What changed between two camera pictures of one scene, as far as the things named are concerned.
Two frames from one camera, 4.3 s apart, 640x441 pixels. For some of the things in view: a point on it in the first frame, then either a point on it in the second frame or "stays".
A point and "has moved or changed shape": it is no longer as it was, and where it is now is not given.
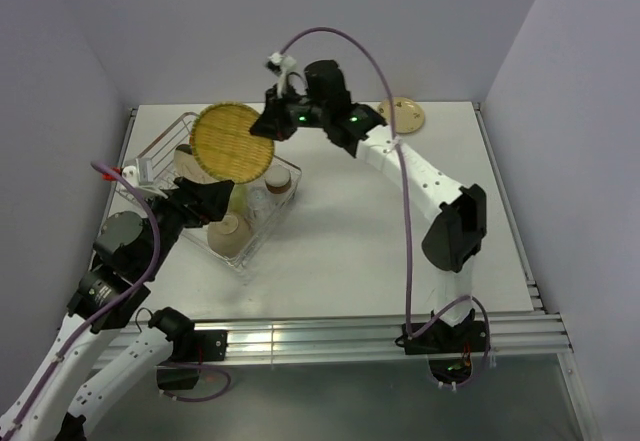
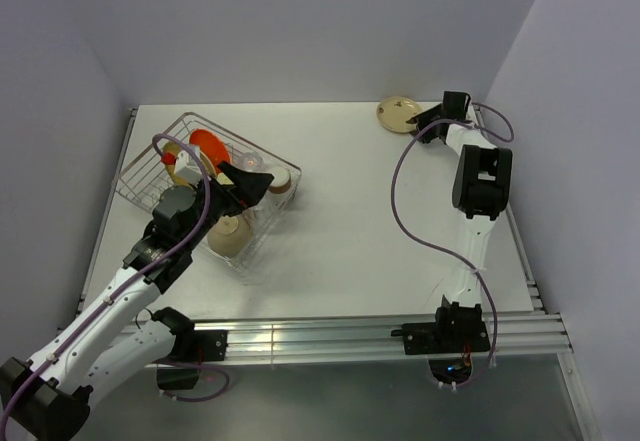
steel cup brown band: (277, 179) stays
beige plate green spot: (188, 166) has moved or changed shape
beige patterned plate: (408, 114) stays
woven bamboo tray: (223, 142) → (175, 147)
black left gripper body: (174, 214) → (232, 200)
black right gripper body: (291, 112) → (429, 116)
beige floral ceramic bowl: (229, 236) stays
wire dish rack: (255, 206) stays
